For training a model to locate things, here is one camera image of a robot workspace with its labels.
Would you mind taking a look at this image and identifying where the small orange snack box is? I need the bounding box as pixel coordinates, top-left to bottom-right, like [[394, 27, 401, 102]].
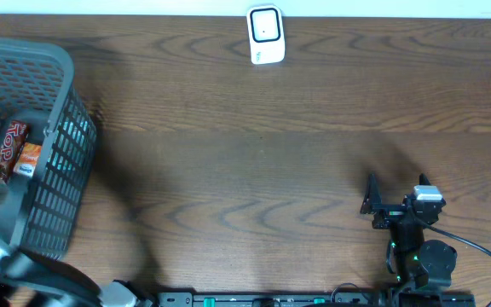
[[14, 142, 42, 177]]

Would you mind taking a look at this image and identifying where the red Top chocolate bar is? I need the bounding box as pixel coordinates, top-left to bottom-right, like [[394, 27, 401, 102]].
[[0, 120, 30, 184]]

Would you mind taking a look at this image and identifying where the teal white snack packet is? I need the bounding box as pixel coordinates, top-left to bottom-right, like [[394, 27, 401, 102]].
[[49, 121, 90, 171]]

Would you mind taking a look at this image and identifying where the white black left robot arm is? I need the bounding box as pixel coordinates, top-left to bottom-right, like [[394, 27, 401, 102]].
[[0, 238, 159, 307]]

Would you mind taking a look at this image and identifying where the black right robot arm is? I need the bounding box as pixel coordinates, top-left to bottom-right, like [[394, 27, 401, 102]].
[[360, 174, 457, 306]]

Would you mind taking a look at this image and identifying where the grey plastic mesh basket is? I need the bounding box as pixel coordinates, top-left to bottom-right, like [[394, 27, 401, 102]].
[[0, 38, 97, 259]]

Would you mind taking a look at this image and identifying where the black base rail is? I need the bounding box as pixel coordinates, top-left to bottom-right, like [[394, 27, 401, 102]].
[[155, 283, 477, 307]]

